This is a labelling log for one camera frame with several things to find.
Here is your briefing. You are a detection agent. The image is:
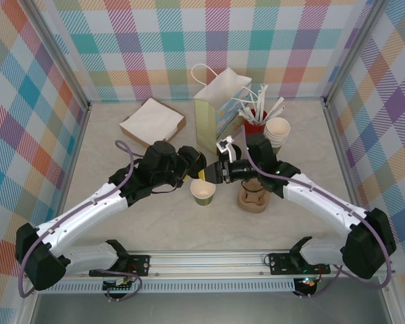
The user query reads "black cup lid stack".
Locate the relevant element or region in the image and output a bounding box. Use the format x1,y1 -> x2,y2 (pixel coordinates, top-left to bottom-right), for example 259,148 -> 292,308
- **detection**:
218,144 -> 243,163

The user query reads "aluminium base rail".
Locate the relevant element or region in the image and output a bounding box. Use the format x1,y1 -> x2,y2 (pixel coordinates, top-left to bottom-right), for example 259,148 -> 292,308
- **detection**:
25,249 -> 396,279

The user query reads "aluminium frame post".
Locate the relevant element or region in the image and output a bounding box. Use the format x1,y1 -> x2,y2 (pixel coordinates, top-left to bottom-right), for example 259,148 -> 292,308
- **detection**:
26,0 -> 92,111
323,0 -> 387,107

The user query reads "green paper cup stack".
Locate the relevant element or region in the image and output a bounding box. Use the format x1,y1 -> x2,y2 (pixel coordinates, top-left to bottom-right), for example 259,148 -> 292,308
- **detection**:
263,117 -> 292,157

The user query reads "slotted grey cable duct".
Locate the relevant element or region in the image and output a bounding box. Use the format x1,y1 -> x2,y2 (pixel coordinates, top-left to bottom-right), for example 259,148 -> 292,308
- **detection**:
36,281 -> 296,294

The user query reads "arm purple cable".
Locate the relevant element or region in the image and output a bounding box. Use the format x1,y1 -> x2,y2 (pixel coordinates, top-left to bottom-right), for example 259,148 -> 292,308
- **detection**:
18,140 -> 144,303
242,128 -> 394,300

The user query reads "white paper napkin stack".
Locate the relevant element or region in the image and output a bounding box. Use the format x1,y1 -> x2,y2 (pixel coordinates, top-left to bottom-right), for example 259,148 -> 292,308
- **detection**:
119,98 -> 184,142

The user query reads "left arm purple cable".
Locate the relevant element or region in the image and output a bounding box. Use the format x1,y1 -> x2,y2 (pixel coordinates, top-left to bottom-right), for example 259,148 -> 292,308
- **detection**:
18,140 -> 144,303

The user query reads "brown pulp cup carrier stack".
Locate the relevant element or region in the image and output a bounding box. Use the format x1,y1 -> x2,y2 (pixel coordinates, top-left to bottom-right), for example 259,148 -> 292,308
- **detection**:
236,178 -> 271,214

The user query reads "red stick holder cup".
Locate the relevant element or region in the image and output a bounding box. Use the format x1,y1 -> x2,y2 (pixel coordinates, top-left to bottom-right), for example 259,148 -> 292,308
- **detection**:
243,108 -> 268,136

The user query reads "thin black camera cable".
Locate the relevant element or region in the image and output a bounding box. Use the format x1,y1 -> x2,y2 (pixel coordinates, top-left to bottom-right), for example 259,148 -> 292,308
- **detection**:
240,180 -> 259,194
151,184 -> 182,196

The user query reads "single green paper cup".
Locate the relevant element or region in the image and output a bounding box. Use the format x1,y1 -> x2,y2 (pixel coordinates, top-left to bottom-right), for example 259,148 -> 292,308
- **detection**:
190,178 -> 217,207

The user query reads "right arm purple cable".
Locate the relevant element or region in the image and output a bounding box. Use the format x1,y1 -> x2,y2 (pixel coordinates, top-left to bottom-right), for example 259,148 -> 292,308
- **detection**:
242,128 -> 394,300

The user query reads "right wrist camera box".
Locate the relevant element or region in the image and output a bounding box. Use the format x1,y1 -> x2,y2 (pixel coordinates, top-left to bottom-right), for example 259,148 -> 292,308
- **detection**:
215,136 -> 239,162

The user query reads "brown cardboard napkin box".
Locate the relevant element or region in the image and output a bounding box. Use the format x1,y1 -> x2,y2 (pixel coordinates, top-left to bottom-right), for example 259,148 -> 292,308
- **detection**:
119,97 -> 186,149

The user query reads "aluminium side frame rail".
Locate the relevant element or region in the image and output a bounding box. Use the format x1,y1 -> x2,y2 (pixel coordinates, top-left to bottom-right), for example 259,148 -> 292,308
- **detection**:
322,99 -> 367,212
45,101 -> 92,254

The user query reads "printed paper gift bag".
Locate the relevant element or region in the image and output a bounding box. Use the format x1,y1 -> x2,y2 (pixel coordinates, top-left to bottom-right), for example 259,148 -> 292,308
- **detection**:
191,64 -> 261,156

